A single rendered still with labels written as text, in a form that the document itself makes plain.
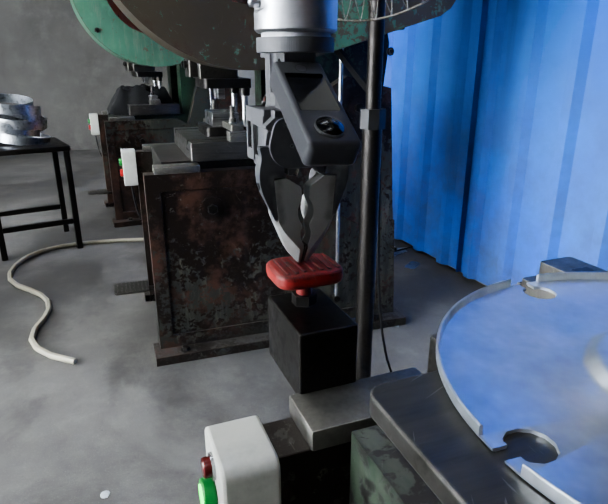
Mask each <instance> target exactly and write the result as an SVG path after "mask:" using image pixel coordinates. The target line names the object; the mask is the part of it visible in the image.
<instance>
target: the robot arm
mask: <svg viewBox="0 0 608 504"><path fill-rule="evenodd" d="M247 3H248V6H249V7H253V8H254V30H255V31H256V32H257V33H258V34H261V37H257V38H256V50H257V53H260V54H261V58H265V79H266V94H265V95H264V97H263V100H262V103H261V105H246V127H247V154H248V157H249V158H251V159H253V160H254V163H255V164H256V167H255V177H256V183H257V186H258V189H259V192H260V194H261V196H262V198H263V200H264V202H265V204H266V205H267V207H268V212H269V215H270V218H271V220H272V222H273V225H274V227H275V229H276V231H277V234H278V236H279V238H280V240H281V242H282V244H283V246H284V247H285V249H286V250H287V252H288V253H289V254H290V255H291V256H292V257H293V258H294V259H295V260H296V261H297V262H299V263H300V262H302V261H308V260H309V258H310V257H311V255H312V254H313V253H314V251H315V250H316V248H317V247H318V245H319V244H320V242H321V240H322V239H323V237H324V235H325V233H326V231H327V229H328V227H329V225H330V223H331V220H332V218H333V215H335V214H336V212H337V209H338V207H339V204H340V202H341V199H342V197H343V194H344V192H345V189H346V186H347V182H348V177H349V165H352V164H353V163H354V162H355V160H356V157H357V155H358V152H359V150H360V147H361V141H360V139H359V137H358V135H357V133H356V131H355V130H354V128H353V126H352V124H351V122H350V120H349V118H348V116H347V114H346V112H345V110H344V109H343V107H342V105H341V103H340V101H339V99H338V97H337V95H336V93H335V91H334V89H333V88H332V86H331V84H330V82H329V80H328V78H327V76H326V74H325V72H324V70H323V68H322V67H321V65H320V64H319V63H315V53H334V37H331V34H333V33H335V32H336V31H337V15H338V0H247ZM265 99H266V101H265ZM250 121H251V134H250ZM251 144H252V147H251ZM310 167H312V169H311V170H310V173H309V180H308V181H306V182H305V184H304V194H303V195H302V189H301V187H300V186H299V185H297V184H295V183H294V182H292V181H290V180H289V179H287V178H286V174H287V175H289V176H292V175H293V174H294V172H295V171H296V169H297V168H310ZM300 203H301V213H302V216H303V218H304V224H305V234H304V237H303V239H302V240H301V229H302V224H301V222H300V220H299V217H298V208H299V205H300Z"/></svg>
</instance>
